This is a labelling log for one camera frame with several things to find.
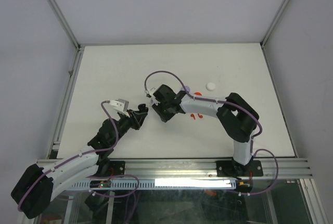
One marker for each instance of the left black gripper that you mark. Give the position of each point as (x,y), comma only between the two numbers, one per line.
(136,118)

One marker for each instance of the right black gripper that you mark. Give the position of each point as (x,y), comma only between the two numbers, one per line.
(165,117)

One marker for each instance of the black earbud charging case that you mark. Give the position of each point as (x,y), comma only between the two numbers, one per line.
(143,108)

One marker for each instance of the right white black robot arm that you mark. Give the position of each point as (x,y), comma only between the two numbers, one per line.
(237,117)

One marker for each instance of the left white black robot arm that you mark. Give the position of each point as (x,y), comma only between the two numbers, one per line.
(39,185)

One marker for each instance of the white earbud charging case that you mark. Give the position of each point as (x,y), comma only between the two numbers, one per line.
(210,86)

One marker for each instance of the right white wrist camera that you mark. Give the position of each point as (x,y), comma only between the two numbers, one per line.
(152,98)

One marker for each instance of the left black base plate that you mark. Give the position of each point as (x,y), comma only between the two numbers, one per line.
(112,168)

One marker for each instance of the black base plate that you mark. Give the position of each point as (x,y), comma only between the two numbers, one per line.
(230,168)
(112,168)

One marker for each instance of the aluminium mounting rail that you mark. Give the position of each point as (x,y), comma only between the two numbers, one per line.
(206,168)

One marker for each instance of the grey slotted cable duct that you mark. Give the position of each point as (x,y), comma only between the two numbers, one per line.
(155,184)

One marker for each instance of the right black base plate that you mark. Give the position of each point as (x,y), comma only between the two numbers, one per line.
(230,168)

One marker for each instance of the left aluminium frame post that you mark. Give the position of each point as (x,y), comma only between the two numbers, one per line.
(64,24)

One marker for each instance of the aluminium frame post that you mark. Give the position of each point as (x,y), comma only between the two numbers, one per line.
(282,8)
(64,24)

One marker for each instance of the right aluminium frame post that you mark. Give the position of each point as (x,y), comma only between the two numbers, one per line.
(282,8)

